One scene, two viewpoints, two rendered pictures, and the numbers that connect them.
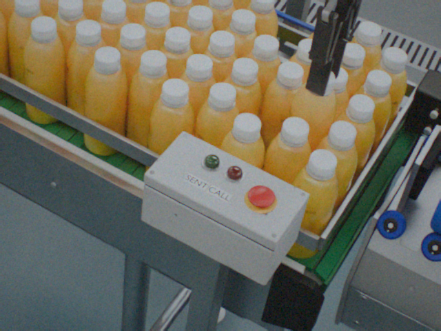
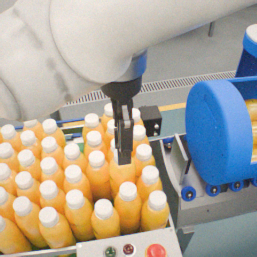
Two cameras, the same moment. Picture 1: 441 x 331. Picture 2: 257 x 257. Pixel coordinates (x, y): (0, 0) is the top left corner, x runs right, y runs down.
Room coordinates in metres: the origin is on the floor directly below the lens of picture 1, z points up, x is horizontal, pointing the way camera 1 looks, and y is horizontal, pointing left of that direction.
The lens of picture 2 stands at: (0.66, 0.08, 1.62)
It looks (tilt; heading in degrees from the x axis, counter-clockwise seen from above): 46 degrees down; 327
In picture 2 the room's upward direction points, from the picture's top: straight up
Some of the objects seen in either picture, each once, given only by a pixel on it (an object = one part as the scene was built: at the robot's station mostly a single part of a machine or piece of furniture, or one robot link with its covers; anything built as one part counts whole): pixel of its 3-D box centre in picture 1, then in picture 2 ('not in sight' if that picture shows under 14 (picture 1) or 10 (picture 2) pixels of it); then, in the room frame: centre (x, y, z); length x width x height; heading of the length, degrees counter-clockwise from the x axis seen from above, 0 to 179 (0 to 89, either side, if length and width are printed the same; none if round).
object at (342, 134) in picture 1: (342, 134); (150, 174); (0.94, -0.17, 1.08); 0.04 x 0.04 x 0.02
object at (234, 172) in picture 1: (234, 172); (128, 249); (0.81, -0.02, 1.11); 0.02 x 0.02 x 0.01
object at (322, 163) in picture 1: (322, 163); (157, 199); (0.88, -0.14, 1.08); 0.04 x 0.04 x 0.02
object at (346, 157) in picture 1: (329, 177); (148, 194); (0.94, -0.17, 0.99); 0.07 x 0.07 x 0.18
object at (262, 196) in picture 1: (261, 197); (156, 253); (0.77, -0.06, 1.11); 0.04 x 0.04 x 0.01
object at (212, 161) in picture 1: (212, 161); (110, 252); (0.82, 0.01, 1.11); 0.02 x 0.02 x 0.01
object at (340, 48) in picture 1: (332, 56); (120, 138); (1.02, -0.13, 1.16); 0.03 x 0.01 x 0.07; 67
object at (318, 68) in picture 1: (318, 65); (125, 152); (0.96, -0.11, 1.19); 0.03 x 0.01 x 0.05; 157
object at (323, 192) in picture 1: (309, 206); (154, 217); (0.88, -0.14, 0.99); 0.07 x 0.07 x 0.18
